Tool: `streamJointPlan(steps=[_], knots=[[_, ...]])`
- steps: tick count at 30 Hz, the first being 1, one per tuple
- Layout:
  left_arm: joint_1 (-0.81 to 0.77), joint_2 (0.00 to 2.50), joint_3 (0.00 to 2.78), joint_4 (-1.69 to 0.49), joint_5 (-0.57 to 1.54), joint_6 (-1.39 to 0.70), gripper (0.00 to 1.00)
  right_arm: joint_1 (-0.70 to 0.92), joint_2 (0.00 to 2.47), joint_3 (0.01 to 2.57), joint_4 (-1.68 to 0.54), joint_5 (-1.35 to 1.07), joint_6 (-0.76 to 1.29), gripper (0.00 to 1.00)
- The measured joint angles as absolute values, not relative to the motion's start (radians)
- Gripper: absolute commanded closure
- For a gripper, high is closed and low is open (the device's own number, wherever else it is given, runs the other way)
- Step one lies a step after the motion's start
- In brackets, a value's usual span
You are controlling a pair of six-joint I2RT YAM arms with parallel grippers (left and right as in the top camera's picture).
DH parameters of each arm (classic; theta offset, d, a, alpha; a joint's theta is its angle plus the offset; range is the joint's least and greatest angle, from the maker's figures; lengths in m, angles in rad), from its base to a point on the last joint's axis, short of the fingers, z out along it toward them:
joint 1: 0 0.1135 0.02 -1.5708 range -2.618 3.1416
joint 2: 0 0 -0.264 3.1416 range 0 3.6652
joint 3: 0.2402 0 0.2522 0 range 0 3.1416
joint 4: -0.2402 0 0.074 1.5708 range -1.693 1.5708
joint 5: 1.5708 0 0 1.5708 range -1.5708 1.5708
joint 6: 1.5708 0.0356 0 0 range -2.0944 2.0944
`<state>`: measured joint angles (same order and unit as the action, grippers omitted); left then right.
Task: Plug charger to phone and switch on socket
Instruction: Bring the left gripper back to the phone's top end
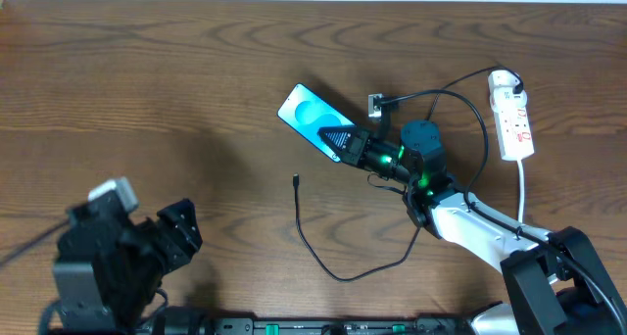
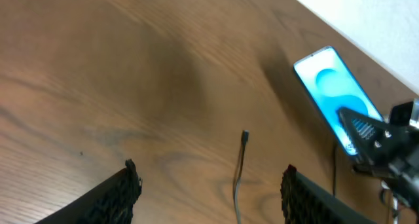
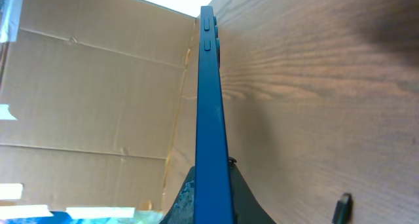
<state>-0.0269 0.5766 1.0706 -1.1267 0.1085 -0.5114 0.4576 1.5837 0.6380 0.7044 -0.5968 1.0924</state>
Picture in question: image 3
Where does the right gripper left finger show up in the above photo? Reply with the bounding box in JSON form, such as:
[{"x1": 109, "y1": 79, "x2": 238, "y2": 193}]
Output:
[{"x1": 160, "y1": 166, "x2": 196, "y2": 224}]

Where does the blue Samsung Galaxy smartphone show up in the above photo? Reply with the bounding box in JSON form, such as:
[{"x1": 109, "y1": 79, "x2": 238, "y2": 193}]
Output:
[{"x1": 194, "y1": 6, "x2": 235, "y2": 224}]

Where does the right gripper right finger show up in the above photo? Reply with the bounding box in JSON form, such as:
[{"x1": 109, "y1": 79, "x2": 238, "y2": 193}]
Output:
[{"x1": 228, "y1": 157, "x2": 276, "y2": 224}]

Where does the brown cardboard box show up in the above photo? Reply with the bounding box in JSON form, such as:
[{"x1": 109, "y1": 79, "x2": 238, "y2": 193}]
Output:
[{"x1": 1, "y1": 0, "x2": 195, "y2": 210}]

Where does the black USB charging cable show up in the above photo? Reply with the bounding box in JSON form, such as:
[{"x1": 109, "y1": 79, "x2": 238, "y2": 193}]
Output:
[{"x1": 331, "y1": 193, "x2": 354, "y2": 224}]

